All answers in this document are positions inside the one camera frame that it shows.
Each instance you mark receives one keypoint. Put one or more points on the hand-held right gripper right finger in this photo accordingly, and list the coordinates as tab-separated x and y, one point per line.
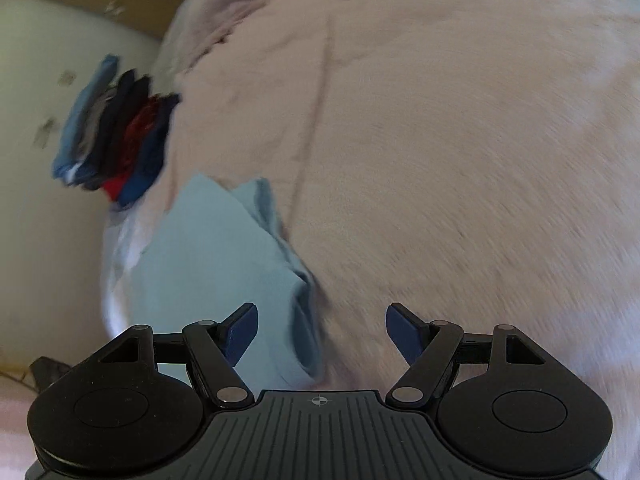
400	332

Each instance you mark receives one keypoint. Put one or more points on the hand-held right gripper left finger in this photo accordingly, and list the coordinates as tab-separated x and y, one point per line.
243	332

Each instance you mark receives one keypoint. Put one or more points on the light blue shirt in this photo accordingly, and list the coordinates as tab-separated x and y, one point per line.
215	270

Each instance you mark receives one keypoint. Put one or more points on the stack of folded clothes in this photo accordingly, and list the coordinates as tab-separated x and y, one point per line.
117	130

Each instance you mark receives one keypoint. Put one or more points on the white cloth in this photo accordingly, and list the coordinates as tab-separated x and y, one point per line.
117	270

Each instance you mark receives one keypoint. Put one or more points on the pink bedspread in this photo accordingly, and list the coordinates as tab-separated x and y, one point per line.
450	160

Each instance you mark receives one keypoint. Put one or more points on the dark cloth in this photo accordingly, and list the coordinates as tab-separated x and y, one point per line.
47	371

